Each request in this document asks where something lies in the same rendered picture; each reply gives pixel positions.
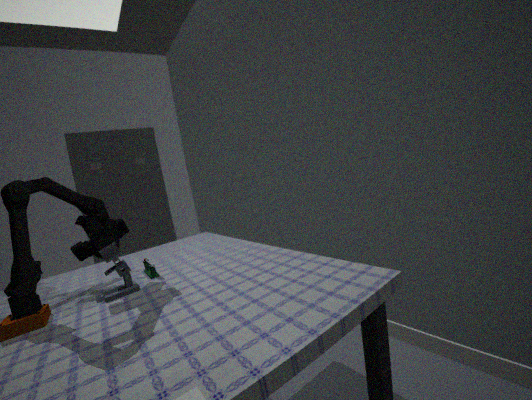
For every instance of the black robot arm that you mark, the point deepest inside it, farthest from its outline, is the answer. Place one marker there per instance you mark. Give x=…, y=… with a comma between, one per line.
x=25, y=271

